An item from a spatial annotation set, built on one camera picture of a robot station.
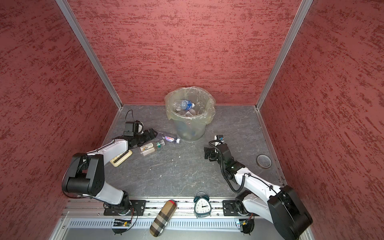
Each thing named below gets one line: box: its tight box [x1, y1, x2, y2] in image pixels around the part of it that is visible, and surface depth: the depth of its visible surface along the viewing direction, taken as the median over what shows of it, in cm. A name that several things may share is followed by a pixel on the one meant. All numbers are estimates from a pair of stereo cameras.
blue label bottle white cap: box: [173, 99, 196, 111], surface depth 98 cm
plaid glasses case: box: [149, 200, 178, 238], surface depth 71 cm
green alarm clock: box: [193, 191, 212, 219], surface depth 73 cm
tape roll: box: [256, 154, 273, 169], surface depth 93 cm
